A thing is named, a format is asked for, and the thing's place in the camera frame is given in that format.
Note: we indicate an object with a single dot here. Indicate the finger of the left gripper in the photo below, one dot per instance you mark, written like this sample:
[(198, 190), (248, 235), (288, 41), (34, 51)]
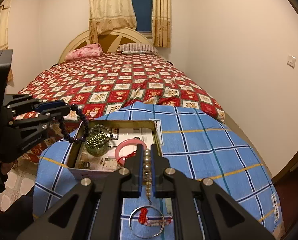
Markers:
[(35, 125), (24, 103)]

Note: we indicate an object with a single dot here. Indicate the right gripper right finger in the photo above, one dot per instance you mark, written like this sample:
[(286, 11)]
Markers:
[(202, 209)]

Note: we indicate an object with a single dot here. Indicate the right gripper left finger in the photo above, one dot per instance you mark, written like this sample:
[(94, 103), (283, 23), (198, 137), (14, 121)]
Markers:
[(92, 208)]

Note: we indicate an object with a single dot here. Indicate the thin silver bangle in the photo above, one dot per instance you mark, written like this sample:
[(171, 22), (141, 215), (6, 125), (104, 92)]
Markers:
[(158, 221)]

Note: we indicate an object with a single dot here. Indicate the pink bangle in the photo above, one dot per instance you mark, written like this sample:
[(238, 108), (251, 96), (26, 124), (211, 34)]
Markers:
[(127, 149)]

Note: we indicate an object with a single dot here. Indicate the red knot charm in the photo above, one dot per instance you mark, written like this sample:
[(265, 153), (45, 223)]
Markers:
[(143, 219)]

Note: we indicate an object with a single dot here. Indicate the pink metal tin box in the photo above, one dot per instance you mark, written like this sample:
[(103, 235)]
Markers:
[(107, 126)]

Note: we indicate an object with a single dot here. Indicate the red patterned bed quilt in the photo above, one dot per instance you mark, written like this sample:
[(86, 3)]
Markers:
[(102, 85)]

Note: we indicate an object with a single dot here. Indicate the paper leaflet in tin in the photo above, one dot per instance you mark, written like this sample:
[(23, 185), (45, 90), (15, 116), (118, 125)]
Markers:
[(107, 151)]

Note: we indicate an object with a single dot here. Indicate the blue plaid towel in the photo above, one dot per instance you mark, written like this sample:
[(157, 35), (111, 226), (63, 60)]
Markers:
[(195, 144)]

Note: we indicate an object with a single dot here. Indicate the pink folded blanket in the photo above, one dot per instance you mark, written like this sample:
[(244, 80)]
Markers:
[(90, 50)]

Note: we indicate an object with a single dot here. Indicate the cream wooden headboard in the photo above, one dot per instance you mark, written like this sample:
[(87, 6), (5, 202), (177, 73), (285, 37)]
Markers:
[(109, 40)]

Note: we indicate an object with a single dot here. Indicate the striped pillow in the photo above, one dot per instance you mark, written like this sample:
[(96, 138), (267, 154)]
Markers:
[(137, 48)]

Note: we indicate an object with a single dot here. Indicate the left beige curtain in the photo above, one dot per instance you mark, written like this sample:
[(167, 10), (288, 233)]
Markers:
[(108, 15)]

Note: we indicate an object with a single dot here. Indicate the right beige curtain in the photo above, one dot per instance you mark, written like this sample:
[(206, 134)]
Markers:
[(161, 23)]

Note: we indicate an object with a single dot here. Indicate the window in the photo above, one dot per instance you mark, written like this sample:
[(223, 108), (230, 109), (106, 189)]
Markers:
[(143, 13)]

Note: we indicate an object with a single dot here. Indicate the brown wooden door frame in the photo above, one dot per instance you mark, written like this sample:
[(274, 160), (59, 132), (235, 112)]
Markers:
[(285, 144)]

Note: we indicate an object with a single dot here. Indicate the white wall switch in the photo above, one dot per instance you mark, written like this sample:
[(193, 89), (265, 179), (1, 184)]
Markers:
[(291, 61)]

